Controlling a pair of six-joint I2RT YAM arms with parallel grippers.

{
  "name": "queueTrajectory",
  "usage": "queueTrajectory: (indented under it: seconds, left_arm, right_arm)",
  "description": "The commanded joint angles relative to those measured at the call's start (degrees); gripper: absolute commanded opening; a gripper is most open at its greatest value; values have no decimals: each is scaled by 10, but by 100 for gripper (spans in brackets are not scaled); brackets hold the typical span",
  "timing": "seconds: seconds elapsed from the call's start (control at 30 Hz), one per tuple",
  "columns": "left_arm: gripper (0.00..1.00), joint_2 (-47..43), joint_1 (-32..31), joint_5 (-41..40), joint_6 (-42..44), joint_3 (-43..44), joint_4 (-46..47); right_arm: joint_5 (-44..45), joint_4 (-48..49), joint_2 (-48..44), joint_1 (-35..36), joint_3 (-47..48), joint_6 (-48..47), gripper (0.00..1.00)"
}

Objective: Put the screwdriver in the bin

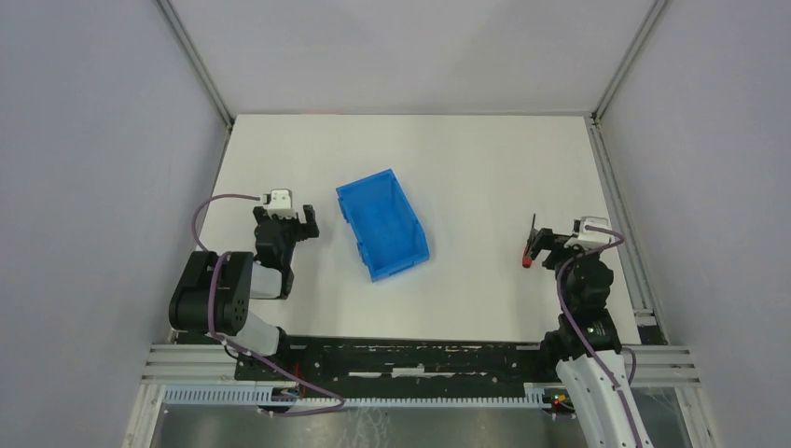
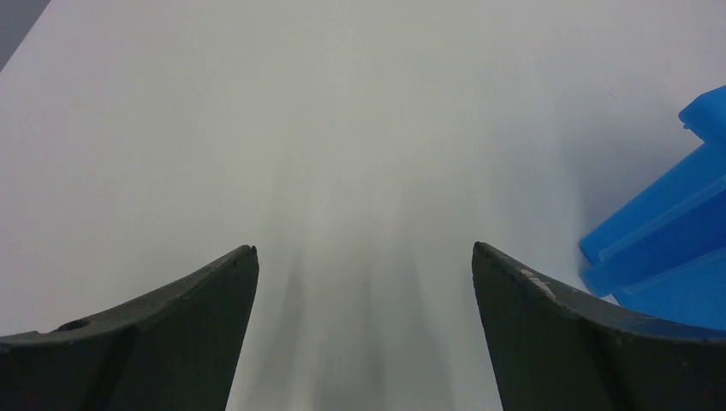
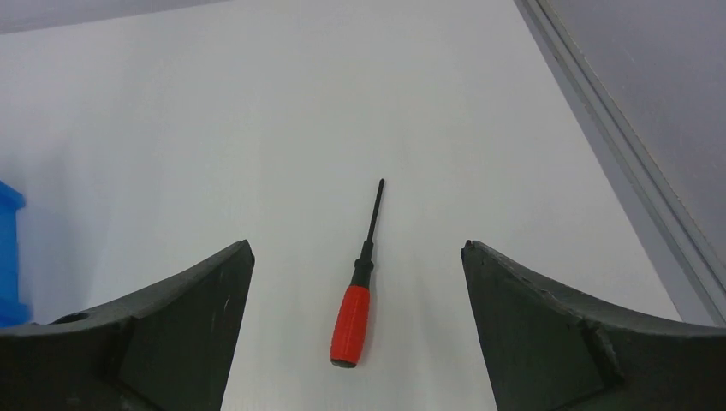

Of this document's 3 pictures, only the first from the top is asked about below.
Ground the red and black screwdriver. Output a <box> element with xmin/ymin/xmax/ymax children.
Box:
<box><xmin>521</xmin><ymin>214</ymin><xmax>538</xmax><ymax>269</ymax></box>

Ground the blue plastic storage bin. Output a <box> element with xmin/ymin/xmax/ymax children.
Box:
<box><xmin>336</xmin><ymin>169</ymin><xmax>430</xmax><ymax>282</ymax></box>

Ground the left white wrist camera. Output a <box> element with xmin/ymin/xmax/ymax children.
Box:
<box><xmin>262</xmin><ymin>189</ymin><xmax>298</xmax><ymax>219</ymax></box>

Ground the aluminium frame rail front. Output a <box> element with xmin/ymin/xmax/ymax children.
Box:
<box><xmin>142</xmin><ymin>343</ymin><xmax>701</xmax><ymax>388</ymax></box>

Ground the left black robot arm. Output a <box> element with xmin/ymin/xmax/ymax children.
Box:
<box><xmin>168</xmin><ymin>204</ymin><xmax>320</xmax><ymax>357</ymax></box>

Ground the left aluminium corner post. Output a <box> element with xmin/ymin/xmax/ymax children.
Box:
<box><xmin>154</xmin><ymin>0</ymin><xmax>234</xmax><ymax>132</ymax></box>

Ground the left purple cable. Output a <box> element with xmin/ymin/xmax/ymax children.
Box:
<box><xmin>191</xmin><ymin>193</ymin><xmax>346</xmax><ymax>418</ymax></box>

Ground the right aluminium corner post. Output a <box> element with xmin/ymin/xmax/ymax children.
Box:
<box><xmin>591</xmin><ymin>0</ymin><xmax>671</xmax><ymax>123</ymax></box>

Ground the aluminium corner post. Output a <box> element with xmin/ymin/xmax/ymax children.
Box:
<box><xmin>154</xmin><ymin>0</ymin><xmax>234</xmax><ymax>132</ymax></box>
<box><xmin>591</xmin><ymin>0</ymin><xmax>671</xmax><ymax>123</ymax></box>

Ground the purple cable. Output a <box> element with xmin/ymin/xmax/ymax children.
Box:
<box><xmin>191</xmin><ymin>193</ymin><xmax>346</xmax><ymax>418</ymax></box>
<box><xmin>555</xmin><ymin>225</ymin><xmax>645</xmax><ymax>448</ymax></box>

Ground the white slotted cable duct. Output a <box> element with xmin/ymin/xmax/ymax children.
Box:
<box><xmin>161</xmin><ymin>385</ymin><xmax>548</xmax><ymax>410</ymax></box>

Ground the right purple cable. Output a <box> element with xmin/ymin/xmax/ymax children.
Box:
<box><xmin>555</xmin><ymin>225</ymin><xmax>645</xmax><ymax>448</ymax></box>

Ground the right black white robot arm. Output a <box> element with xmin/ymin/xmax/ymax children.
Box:
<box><xmin>522</xmin><ymin>217</ymin><xmax>652</xmax><ymax>447</ymax></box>

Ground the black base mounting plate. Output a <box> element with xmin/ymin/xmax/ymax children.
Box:
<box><xmin>224</xmin><ymin>336</ymin><xmax>558</xmax><ymax>400</ymax></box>

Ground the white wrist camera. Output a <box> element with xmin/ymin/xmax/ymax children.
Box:
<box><xmin>566</xmin><ymin>217</ymin><xmax>613</xmax><ymax>251</ymax></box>
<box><xmin>262</xmin><ymin>189</ymin><xmax>298</xmax><ymax>219</ymax></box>

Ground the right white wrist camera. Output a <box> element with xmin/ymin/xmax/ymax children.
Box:
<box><xmin>566</xmin><ymin>217</ymin><xmax>613</xmax><ymax>251</ymax></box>

